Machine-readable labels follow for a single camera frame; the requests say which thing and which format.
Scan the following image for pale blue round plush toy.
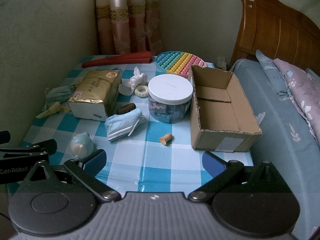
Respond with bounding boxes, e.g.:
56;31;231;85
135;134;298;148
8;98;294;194
70;132;94;159

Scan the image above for beige cloth piece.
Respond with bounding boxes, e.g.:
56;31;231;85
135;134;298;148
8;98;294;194
36;102;71;119

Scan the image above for grey-blue face mask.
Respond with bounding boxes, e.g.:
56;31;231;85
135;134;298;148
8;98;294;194
44;85;75;108

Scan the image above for light blue face mask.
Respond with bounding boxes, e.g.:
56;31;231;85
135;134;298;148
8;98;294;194
105;107;146;141

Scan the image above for brown fuzzy scrunchie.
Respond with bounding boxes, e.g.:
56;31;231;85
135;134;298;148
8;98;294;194
116;103;136;115

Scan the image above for orange rubber squeeze toy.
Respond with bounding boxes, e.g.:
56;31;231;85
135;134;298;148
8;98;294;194
159;133;172;146

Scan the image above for cream scrunchie ring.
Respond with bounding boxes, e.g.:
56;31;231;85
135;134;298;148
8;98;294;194
134;84;149;98

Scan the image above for white cloth bunny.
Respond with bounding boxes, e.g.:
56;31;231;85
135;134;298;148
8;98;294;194
118;67;148;96

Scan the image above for blue floral bedsheet mattress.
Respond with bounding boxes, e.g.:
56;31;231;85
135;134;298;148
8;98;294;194
232;59;319;239

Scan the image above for gold tissue pack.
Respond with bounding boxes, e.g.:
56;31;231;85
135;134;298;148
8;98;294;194
68;70;121;121

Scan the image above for open cardboard box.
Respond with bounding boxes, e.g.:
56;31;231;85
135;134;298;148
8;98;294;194
188;66;262;152

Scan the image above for blue floral pillow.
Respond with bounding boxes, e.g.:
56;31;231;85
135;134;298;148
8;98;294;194
255;50;289;96

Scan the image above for purple floral pillow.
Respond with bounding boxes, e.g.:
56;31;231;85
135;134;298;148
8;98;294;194
274;59;319;144

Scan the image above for clear jar with white lid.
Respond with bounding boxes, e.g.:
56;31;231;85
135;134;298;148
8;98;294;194
148;74;193;124

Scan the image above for red folded fan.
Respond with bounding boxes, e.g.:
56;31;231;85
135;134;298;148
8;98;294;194
81;51;152;68

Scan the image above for pink gold curtain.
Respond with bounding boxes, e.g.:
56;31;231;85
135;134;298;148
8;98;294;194
95;0;164;55

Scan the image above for rainbow round pop-it toy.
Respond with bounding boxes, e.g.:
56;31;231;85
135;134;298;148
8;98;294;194
156;51;207;78

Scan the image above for wooden bed headboard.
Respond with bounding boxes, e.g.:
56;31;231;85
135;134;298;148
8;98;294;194
230;0;319;74

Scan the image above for white wall plug adapter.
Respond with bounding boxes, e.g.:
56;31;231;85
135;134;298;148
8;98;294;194
216;56;227;70

